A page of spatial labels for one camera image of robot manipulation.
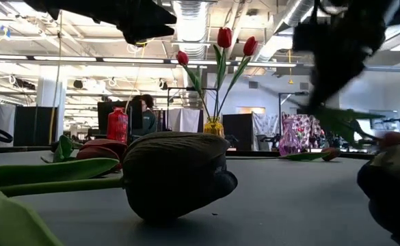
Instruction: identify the smooth grey ceiling duct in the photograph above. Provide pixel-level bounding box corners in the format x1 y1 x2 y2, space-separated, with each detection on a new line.
254 0 319 62

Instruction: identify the black artificial tulip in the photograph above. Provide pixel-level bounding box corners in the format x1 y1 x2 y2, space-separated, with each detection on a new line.
356 142 400 246
0 131 238 246

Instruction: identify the black metal frame stand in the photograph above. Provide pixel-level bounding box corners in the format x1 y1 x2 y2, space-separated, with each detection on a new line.
166 87 218 133

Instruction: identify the white hanging cloth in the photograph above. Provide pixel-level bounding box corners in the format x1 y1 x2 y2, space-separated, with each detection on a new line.
167 108 201 133

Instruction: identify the silver ribbed ceiling duct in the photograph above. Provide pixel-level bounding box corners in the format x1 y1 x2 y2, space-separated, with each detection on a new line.
172 0 210 59

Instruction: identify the red glass vase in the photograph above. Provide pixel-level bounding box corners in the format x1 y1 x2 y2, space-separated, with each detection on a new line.
106 107 129 144

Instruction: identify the white patterned cloth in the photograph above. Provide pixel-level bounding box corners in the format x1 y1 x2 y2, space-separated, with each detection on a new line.
252 113 280 151

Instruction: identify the black computer monitor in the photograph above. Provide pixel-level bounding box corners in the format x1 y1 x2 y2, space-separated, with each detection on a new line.
97 100 143 136

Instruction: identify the hanging yellow cable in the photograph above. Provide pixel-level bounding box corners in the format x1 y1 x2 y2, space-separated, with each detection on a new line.
48 10 64 146

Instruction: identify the bright red artificial tulip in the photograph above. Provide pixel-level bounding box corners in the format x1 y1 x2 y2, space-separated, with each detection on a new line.
213 27 233 120
176 50 215 120
216 36 259 120

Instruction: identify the white building column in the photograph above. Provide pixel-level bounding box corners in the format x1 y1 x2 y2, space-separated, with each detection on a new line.
36 66 66 137

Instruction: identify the yellow glass vase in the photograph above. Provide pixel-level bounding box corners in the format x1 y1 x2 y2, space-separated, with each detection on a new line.
203 116 225 137

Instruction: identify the black divider panel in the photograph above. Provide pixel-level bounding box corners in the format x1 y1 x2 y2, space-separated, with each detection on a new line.
222 113 254 151

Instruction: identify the black partition panel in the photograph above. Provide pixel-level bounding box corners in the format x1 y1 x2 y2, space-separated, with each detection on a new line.
13 106 59 147

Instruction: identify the purple floral cloth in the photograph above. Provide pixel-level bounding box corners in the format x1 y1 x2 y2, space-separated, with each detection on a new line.
281 113 325 150

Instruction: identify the purple glass vase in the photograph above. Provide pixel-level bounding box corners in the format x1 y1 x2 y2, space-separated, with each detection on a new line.
278 118 303 157

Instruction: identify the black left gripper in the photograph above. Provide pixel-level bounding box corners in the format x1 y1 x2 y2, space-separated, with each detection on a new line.
23 0 177 44

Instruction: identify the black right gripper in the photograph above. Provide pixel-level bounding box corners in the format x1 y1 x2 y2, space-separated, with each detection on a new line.
292 0 392 112

